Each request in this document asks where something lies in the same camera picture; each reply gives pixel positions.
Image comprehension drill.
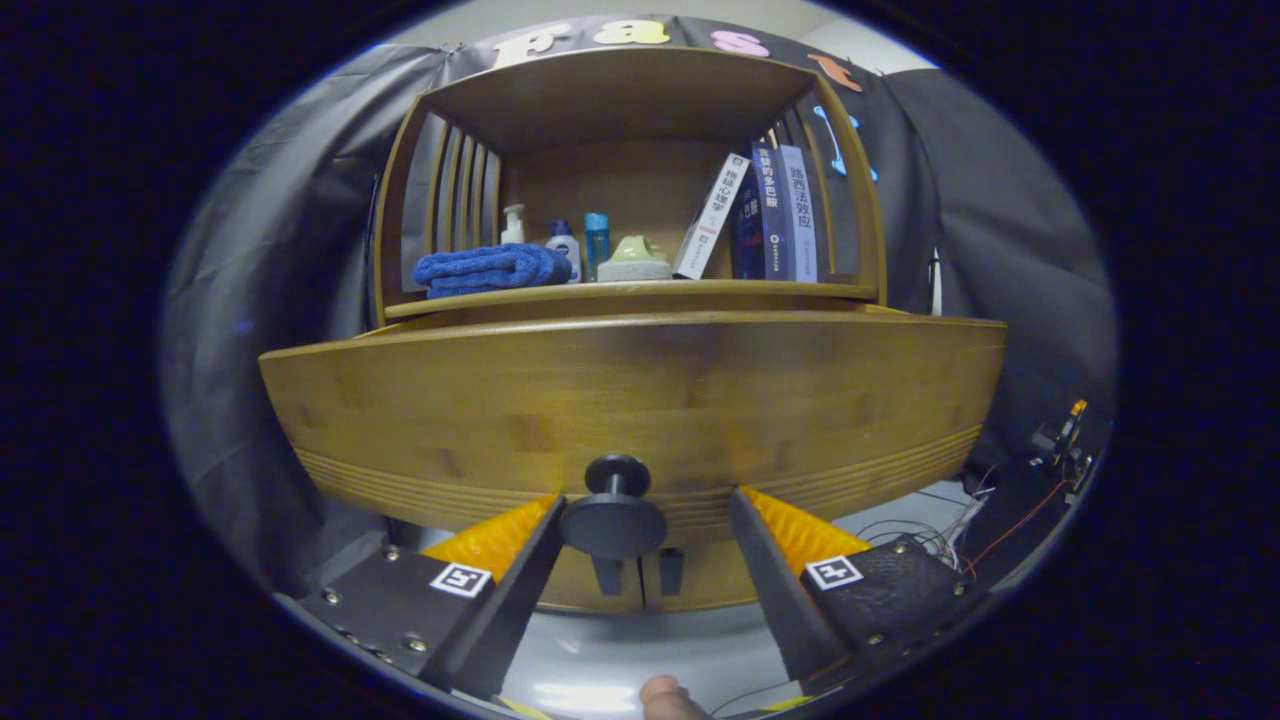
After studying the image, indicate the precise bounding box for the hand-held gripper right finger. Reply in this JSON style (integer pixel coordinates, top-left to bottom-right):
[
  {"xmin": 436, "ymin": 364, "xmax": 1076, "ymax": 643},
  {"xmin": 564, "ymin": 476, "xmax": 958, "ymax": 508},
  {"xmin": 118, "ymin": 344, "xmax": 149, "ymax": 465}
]
[{"xmin": 728, "ymin": 485, "xmax": 991, "ymax": 696}]

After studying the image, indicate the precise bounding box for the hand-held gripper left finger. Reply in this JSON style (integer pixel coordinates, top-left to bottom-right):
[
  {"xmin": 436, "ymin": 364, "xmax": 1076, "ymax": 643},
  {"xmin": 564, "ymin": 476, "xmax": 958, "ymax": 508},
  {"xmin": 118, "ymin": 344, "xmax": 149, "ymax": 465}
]
[{"xmin": 275, "ymin": 492, "xmax": 568, "ymax": 701}]

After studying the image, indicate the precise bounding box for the pale green small container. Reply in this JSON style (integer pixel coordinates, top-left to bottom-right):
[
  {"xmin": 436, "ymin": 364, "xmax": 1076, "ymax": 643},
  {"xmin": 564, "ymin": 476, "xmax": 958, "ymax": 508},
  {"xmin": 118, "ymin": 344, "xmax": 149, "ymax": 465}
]
[{"xmin": 597, "ymin": 235, "xmax": 674, "ymax": 283}]

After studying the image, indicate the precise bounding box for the wooden countertop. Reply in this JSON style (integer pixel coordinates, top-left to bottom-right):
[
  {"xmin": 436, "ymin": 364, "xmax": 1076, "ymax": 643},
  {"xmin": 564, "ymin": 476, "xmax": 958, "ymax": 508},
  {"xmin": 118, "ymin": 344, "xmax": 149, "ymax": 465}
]
[{"xmin": 383, "ymin": 278, "xmax": 881, "ymax": 321}]

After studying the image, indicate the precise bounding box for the wooden cabinet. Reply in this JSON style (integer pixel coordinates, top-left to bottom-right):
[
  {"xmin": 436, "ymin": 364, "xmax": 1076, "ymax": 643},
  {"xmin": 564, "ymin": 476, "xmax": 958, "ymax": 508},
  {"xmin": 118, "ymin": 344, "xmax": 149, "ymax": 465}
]
[{"xmin": 258, "ymin": 45, "xmax": 1009, "ymax": 613}]

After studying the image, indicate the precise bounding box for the orange and black clamp tool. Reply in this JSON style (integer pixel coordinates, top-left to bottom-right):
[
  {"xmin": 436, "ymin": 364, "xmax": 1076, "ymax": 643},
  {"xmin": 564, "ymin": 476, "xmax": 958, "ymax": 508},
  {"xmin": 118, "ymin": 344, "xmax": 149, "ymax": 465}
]
[{"xmin": 1030, "ymin": 398, "xmax": 1093, "ymax": 471}]

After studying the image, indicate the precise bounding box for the blue towel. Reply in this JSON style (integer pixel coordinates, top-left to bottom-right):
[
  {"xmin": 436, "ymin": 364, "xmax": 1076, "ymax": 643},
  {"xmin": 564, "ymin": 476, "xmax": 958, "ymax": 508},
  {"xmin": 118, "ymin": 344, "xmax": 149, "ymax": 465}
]
[{"xmin": 412, "ymin": 243, "xmax": 574, "ymax": 299}]

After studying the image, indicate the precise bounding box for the white bottle with blue cap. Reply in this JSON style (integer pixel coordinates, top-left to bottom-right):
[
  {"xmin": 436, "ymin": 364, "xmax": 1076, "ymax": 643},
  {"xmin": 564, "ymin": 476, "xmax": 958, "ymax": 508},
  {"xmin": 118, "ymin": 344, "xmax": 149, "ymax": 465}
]
[{"xmin": 545, "ymin": 219, "xmax": 583, "ymax": 283}]

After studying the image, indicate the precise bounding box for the dark blue book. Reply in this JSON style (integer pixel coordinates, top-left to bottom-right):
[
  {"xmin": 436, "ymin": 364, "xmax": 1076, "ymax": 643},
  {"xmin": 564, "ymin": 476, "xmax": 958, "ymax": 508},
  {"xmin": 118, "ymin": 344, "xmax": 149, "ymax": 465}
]
[{"xmin": 730, "ymin": 143, "xmax": 786, "ymax": 281}]

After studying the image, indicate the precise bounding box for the clear blue bottle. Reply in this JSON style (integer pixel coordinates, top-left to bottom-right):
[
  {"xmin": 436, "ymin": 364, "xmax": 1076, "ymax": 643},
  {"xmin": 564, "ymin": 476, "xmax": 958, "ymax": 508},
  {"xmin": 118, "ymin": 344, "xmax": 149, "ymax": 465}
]
[{"xmin": 584, "ymin": 212, "xmax": 611, "ymax": 283}]

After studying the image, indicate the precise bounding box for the pale blue book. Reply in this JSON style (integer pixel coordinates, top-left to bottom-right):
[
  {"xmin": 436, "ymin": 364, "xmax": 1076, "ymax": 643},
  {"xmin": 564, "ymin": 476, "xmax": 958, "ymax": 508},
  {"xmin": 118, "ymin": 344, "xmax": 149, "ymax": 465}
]
[{"xmin": 778, "ymin": 145, "xmax": 819, "ymax": 284}]

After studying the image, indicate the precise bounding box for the white book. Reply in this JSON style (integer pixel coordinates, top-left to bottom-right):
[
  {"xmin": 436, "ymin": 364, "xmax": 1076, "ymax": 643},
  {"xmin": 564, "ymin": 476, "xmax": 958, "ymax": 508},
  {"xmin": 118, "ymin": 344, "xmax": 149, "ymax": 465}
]
[{"xmin": 673, "ymin": 152, "xmax": 751, "ymax": 281}]

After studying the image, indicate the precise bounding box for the tangle of floor cables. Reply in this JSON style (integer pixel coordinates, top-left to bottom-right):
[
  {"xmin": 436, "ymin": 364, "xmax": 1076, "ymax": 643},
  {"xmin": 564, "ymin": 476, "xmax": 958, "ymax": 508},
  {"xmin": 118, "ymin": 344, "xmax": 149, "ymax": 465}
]
[{"xmin": 855, "ymin": 480, "xmax": 1071, "ymax": 581}]

